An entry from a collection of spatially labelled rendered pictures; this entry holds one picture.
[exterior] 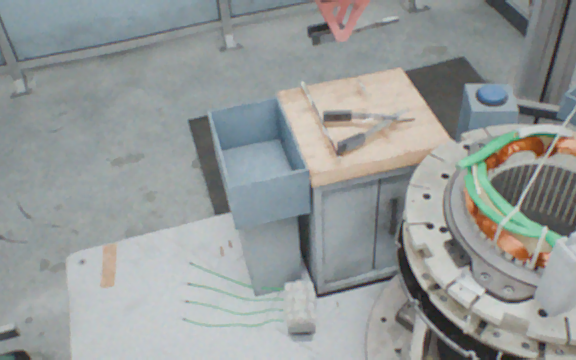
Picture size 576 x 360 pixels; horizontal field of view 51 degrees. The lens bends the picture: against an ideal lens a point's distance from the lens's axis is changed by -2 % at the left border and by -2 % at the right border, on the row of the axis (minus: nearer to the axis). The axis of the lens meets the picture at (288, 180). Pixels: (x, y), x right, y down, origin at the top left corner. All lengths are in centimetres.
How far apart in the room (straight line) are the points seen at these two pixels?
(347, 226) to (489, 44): 228
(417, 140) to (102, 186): 175
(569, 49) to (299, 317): 63
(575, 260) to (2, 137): 254
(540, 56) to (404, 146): 39
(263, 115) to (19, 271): 149
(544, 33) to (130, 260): 81
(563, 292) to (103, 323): 71
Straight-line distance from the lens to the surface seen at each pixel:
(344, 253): 95
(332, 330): 98
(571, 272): 60
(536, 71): 116
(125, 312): 105
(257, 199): 81
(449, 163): 77
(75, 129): 275
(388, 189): 87
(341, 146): 79
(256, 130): 95
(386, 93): 92
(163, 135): 259
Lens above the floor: 162
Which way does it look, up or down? 45 degrees down
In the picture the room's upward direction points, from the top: 4 degrees counter-clockwise
